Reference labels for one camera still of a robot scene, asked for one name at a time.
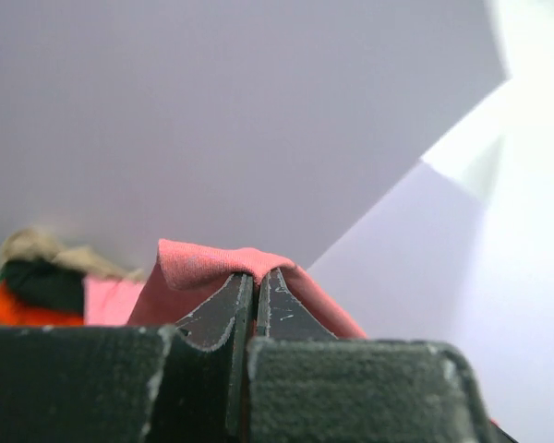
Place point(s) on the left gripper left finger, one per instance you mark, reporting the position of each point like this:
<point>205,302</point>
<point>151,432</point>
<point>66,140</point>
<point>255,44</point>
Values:
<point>212,348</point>

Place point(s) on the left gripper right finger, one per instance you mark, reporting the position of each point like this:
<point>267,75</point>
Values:
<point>281,316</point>

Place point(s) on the dusty rose t shirt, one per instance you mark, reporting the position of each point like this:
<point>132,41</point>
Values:
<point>185,275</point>

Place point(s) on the light pink t shirt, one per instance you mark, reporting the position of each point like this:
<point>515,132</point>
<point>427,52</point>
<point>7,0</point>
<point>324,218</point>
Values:
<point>109,302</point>

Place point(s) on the black t shirt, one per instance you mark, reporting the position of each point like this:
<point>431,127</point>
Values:
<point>43,284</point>

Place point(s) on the beige t shirt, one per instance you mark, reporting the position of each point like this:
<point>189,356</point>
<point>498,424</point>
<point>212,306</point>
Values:
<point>31,243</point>

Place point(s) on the orange t shirt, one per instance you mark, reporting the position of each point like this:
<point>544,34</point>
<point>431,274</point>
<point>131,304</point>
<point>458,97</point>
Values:
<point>13,312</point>

